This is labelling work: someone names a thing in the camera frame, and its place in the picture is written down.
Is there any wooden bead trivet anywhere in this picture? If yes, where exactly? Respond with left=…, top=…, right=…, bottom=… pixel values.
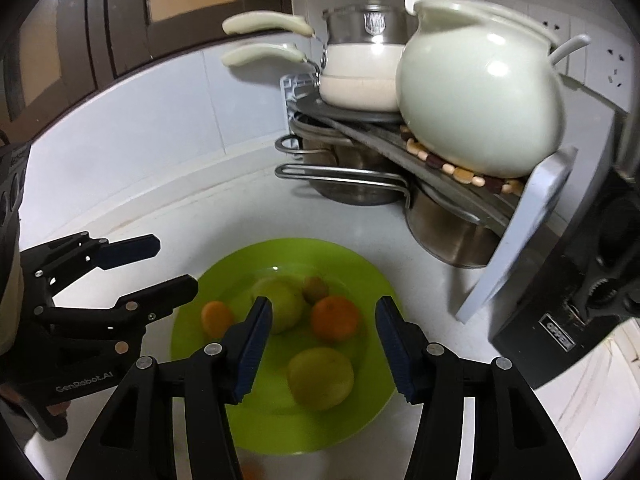
left=399, top=124, right=526, bottom=195

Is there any wide steel pot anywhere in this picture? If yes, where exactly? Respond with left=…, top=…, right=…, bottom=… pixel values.
left=274, top=132, right=407, bottom=207

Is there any steel pot with cream handle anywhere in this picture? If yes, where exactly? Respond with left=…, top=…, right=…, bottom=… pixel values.
left=221, top=0, right=408, bottom=47

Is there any green plate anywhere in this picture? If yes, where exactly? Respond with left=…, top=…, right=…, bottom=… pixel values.
left=170, top=238, right=396, bottom=453

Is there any grey shelf rack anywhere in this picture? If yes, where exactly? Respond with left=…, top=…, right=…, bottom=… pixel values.
left=280, top=72, right=579, bottom=324

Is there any white wall socket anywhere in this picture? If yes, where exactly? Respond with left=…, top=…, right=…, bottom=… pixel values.
left=567, top=17, right=634, bottom=111
left=527, top=4, right=572, bottom=75

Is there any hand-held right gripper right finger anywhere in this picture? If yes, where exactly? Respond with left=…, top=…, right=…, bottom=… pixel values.
left=375, top=296, right=583, bottom=480

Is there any white spoon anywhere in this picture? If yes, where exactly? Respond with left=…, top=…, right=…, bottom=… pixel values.
left=547, top=34, right=592, bottom=68

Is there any black knife block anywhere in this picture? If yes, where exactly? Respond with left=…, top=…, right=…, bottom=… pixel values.
left=487, top=160, right=640, bottom=392

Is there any brown longan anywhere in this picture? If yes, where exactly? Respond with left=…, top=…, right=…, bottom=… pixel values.
left=302, top=276, right=331, bottom=306

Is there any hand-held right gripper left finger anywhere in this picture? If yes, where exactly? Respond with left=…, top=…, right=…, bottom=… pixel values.
left=65, top=296, right=274, bottom=480

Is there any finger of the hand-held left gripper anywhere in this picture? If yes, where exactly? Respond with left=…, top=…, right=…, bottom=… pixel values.
left=35, top=274, right=200, bottom=356
left=20, top=232, right=162, bottom=307

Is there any green apple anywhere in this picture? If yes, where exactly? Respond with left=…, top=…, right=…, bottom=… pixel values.
left=286, top=346, right=355, bottom=412
left=250, top=277, right=307, bottom=335

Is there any white ceramic pot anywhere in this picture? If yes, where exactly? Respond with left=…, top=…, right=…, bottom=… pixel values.
left=395, top=0, right=566, bottom=176

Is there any orange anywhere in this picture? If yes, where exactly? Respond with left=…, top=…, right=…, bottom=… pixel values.
left=310, top=295, right=362, bottom=343
left=201, top=301, right=236, bottom=338

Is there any cream saucepan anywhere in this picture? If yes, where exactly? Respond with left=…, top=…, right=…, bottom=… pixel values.
left=221, top=42, right=404, bottom=111

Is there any tall steel pot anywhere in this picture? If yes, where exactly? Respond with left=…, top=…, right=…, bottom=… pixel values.
left=404, top=180, right=501, bottom=269

